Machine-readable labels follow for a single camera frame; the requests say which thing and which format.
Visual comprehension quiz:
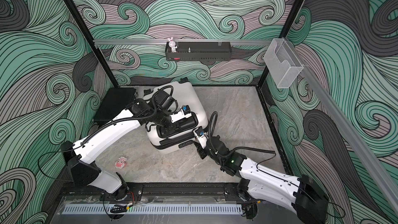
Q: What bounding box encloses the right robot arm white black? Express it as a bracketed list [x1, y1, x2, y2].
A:
[193, 112, 329, 224]

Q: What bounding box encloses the black wall shelf tray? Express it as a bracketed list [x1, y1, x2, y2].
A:
[165, 41, 232, 62]

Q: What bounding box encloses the aluminium wall rail right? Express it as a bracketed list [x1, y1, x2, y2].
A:
[284, 39, 398, 213]

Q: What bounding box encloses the white hard-shell suitcase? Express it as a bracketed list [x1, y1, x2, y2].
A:
[147, 77, 208, 154]

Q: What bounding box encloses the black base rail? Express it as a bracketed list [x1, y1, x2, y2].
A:
[60, 181, 308, 202]

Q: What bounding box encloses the black flat case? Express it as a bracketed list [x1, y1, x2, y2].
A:
[93, 88, 137, 126]

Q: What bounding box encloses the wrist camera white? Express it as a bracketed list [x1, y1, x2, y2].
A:
[193, 127, 208, 149]
[171, 105, 192, 123]

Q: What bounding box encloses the clear acrylic wall box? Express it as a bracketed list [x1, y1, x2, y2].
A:
[264, 38, 303, 89]

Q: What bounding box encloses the white bunny figurine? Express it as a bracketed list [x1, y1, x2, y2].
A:
[168, 37, 178, 52]

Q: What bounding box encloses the aluminium wall rail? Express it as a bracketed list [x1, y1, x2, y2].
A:
[93, 38, 272, 46]
[284, 39, 398, 213]

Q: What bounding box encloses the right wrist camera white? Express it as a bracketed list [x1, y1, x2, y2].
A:
[193, 127, 208, 149]

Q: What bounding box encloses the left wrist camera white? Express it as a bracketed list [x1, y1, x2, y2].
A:
[171, 105, 192, 123]

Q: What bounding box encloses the aluminium wall rail back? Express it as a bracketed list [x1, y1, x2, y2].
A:
[93, 38, 272, 46]

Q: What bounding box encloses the pink cartoon figure toy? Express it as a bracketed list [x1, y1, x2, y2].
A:
[115, 156, 127, 169]

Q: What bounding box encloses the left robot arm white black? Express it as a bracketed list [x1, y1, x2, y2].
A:
[61, 86, 191, 201]

